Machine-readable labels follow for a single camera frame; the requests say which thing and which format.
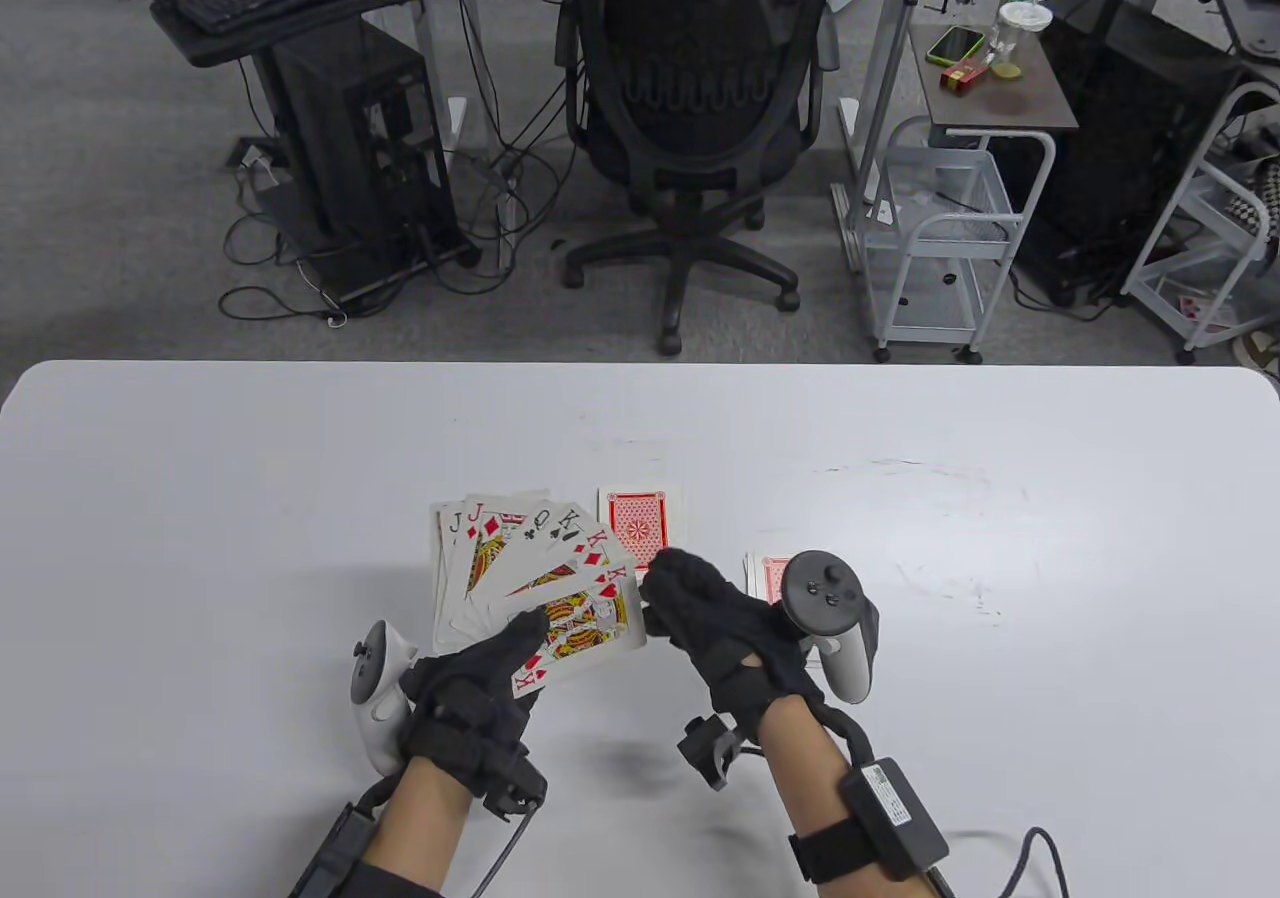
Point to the person's right hand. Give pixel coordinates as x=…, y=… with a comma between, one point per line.
x=730, y=638

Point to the person's left hand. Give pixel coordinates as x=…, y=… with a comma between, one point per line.
x=465, y=708

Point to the pile of dealt red-backed cards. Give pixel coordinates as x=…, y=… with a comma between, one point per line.
x=765, y=578
x=640, y=518
x=480, y=578

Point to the person's left forearm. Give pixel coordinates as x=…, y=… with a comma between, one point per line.
x=420, y=828

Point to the black left forearm sensor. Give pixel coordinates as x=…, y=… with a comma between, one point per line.
x=335, y=856

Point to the person's right forearm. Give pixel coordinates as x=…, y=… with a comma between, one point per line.
x=810, y=778

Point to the red white card pack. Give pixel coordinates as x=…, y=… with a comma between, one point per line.
x=1200, y=308

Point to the white left hand controller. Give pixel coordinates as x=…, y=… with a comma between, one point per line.
x=375, y=728

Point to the black white right hand controller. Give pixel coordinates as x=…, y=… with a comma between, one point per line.
x=825, y=588

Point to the black wrist sensor box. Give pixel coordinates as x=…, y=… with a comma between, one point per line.
x=895, y=818

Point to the black stand base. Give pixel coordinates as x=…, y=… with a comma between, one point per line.
x=400, y=273

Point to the black mesh office chair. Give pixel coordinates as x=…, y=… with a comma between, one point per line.
x=700, y=188

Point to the white metal cart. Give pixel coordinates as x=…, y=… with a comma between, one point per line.
x=965, y=251
x=1165, y=313

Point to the black computer tower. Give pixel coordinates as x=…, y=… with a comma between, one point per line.
x=1120, y=138
x=350, y=128

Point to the small red box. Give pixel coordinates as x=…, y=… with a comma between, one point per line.
x=962, y=78

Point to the brown side table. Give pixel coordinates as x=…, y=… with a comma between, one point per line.
x=1040, y=103

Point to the green-edged smartphone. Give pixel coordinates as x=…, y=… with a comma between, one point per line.
x=955, y=43

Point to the white desk leg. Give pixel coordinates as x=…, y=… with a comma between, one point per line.
x=430, y=68

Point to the clear lidded jar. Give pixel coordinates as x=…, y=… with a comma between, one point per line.
x=1020, y=38

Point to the black white checkered board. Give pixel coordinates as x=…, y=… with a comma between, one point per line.
x=1258, y=203

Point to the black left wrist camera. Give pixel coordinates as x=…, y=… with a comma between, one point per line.
x=515, y=783

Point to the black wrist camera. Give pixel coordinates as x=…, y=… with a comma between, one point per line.
x=515, y=783
x=708, y=750

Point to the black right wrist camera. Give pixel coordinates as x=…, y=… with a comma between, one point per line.
x=708, y=750

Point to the aluminium frame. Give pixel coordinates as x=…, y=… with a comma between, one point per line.
x=893, y=68

